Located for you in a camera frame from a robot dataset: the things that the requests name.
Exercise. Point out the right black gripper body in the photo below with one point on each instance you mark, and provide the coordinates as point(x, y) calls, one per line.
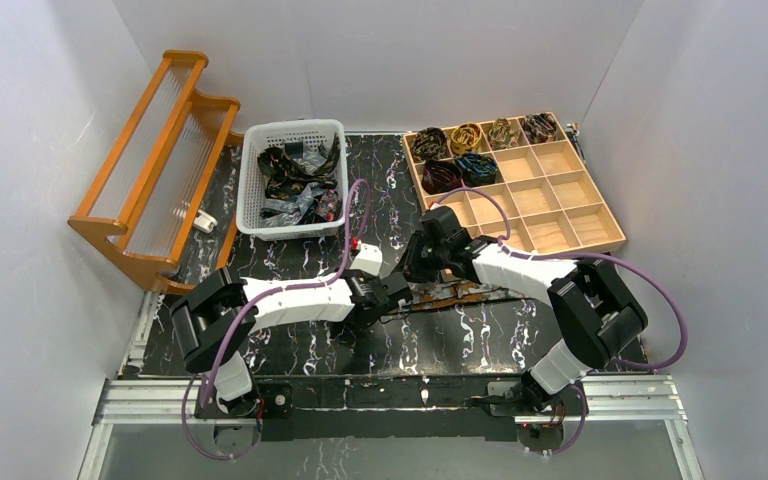
point(417, 260)

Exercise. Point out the dark red purple tie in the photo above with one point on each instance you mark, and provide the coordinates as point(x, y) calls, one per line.
point(328, 206)

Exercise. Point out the rolled dark brown tie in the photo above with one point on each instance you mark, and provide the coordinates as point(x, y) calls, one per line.
point(430, 144)

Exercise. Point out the rolled dark striped tie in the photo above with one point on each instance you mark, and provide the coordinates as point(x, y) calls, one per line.
point(540, 128)

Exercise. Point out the rolled yellow tie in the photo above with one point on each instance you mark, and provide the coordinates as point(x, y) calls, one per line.
point(465, 138)

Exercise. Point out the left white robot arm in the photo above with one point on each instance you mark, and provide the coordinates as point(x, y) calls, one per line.
point(215, 319)

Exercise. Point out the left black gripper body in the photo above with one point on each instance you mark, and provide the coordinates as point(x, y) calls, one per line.
point(396, 292)

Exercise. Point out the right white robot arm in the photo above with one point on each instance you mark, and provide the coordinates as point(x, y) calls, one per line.
point(595, 311)

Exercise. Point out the small white clip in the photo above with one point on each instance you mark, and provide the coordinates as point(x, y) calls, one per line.
point(204, 222)

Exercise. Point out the white plastic basket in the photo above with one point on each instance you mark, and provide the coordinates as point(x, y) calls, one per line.
point(298, 137)

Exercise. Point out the rolled blue black tie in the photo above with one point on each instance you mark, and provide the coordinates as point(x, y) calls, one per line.
point(476, 169)

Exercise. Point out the orange grey patterned tie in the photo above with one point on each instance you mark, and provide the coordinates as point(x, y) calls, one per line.
point(444, 295)

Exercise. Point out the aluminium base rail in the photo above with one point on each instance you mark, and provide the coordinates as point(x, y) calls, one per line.
point(287, 408)

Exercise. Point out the wooden compartment tray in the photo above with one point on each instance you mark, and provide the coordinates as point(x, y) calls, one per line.
point(544, 197)

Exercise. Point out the orange wooden rack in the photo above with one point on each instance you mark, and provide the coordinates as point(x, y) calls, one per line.
point(143, 203)

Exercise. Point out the rolled dark red tie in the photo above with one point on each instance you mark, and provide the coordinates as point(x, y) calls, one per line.
point(440, 177)

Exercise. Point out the grey blue tie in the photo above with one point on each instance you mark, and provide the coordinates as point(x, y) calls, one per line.
point(292, 211)

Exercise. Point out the dark camouflage tie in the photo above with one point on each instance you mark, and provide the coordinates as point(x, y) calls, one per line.
point(287, 177)

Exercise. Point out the rolled brown multicolour tie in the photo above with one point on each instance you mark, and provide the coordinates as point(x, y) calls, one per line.
point(502, 134)

